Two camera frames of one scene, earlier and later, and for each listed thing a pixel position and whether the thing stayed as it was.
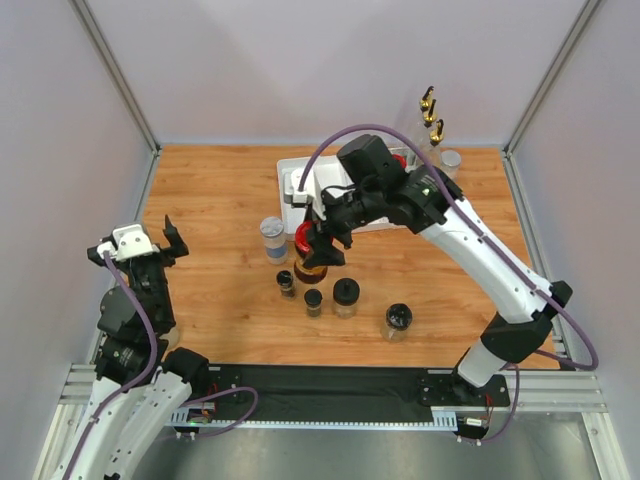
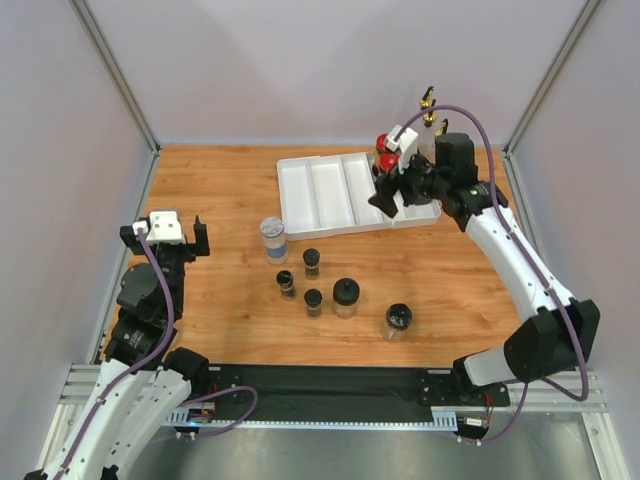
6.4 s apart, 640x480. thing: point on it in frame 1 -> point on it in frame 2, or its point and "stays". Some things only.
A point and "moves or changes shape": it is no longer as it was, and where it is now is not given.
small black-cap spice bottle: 285,281 stays
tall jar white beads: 275,241 stays
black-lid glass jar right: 398,319 stays
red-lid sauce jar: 306,274 moves or changes shape
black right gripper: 327,236 -> 400,185
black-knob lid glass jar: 345,298 stays
